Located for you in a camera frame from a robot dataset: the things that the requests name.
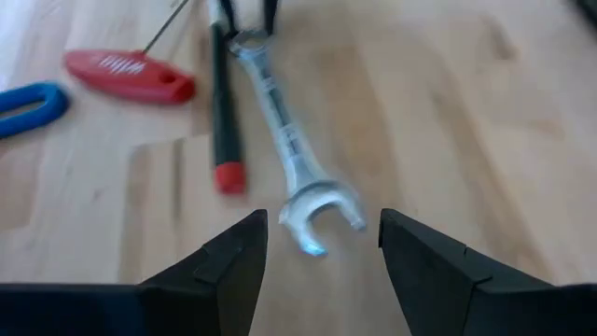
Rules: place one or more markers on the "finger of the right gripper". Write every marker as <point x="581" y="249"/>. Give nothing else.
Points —
<point x="270" y="14"/>
<point x="228" y="18"/>

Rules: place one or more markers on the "large silver combination wrench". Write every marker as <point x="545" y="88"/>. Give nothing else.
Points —
<point x="289" y="140"/>

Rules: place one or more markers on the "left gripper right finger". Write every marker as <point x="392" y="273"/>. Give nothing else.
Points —
<point x="466" y="294"/>

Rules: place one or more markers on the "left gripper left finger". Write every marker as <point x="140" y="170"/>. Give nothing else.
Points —
<point x="186" y="303"/>

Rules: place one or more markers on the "black screwdriver red cap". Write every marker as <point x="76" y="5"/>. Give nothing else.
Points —
<point x="226" y="116"/>

